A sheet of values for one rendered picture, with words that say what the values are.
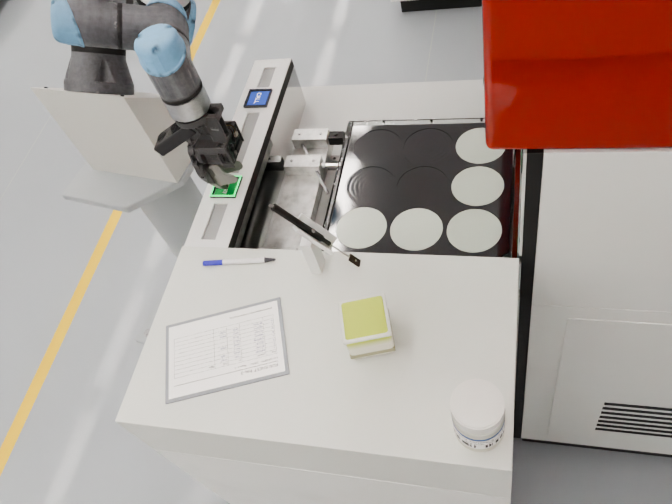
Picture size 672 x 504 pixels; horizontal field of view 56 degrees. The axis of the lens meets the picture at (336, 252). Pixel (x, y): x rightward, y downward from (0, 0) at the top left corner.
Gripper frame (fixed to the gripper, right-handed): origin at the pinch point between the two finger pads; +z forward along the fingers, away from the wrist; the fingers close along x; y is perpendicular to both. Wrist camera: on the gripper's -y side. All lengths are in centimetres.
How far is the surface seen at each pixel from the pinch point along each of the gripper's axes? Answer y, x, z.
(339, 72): -24, 151, 97
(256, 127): 2.6, 17.1, 1.3
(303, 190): 13.8, 6.1, 9.3
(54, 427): -93, -27, 97
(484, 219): 52, -2, 7
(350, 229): 26.6, -5.3, 7.4
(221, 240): 3.6, -13.1, 1.3
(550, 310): 64, -15, 17
